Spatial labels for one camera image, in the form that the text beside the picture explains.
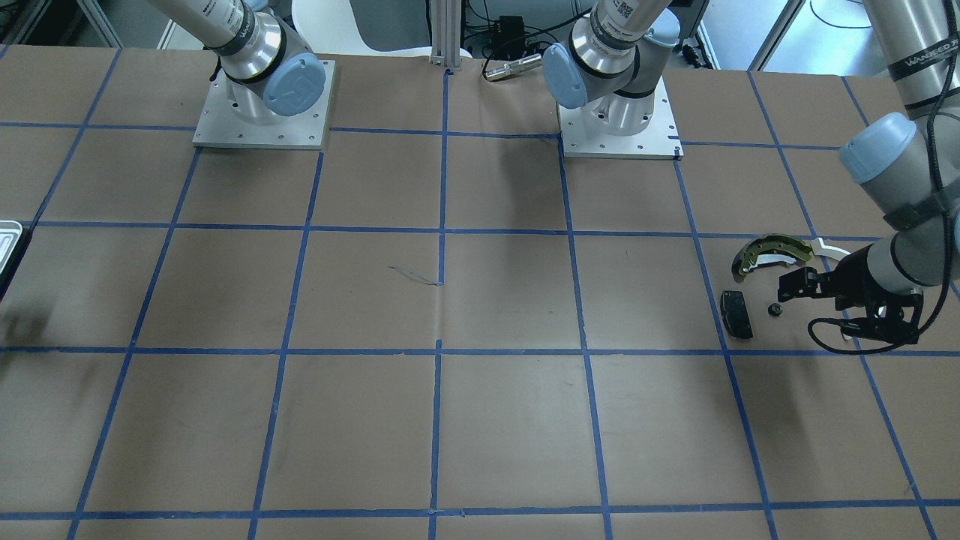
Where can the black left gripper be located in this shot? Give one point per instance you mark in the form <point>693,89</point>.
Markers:
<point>856,280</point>

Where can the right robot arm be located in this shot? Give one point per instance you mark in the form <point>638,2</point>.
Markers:
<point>256,50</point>

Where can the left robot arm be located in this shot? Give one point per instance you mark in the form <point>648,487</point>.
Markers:
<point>907,162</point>

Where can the silver metal tray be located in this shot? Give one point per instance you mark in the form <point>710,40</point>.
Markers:
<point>14,241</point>

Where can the olive green brake shoe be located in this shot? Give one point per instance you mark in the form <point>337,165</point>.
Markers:
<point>773,249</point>

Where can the black brake pad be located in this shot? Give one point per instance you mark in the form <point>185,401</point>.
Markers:
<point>735,315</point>

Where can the white curved plastic bracket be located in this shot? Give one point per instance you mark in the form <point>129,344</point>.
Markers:
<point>821,249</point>

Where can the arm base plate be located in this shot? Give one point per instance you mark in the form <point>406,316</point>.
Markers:
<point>233,117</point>
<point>621,127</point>

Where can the aluminium frame post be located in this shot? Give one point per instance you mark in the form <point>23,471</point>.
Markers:
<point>445,21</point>

